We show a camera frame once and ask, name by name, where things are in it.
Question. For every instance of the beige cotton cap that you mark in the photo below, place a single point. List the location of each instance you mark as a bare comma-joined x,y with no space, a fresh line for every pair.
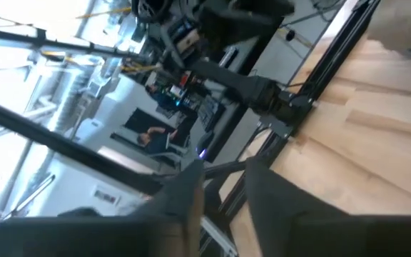
405,25

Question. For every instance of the dark grey desk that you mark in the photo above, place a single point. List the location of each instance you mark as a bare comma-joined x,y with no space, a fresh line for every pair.
227,139

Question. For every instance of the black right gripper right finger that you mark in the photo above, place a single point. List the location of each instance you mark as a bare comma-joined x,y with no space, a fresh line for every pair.
298,228

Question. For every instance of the silver aluminium bar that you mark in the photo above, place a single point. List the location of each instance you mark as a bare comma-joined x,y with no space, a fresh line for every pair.
219,239

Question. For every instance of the black aluminium table frame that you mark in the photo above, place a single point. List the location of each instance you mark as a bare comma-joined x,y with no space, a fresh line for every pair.
48,139

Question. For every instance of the person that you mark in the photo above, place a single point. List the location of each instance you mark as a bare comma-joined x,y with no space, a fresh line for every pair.
155,141

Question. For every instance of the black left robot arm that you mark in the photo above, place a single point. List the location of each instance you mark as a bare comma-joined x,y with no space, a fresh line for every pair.
248,89

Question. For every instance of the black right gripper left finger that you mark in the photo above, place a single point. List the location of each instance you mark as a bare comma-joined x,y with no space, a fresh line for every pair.
155,228

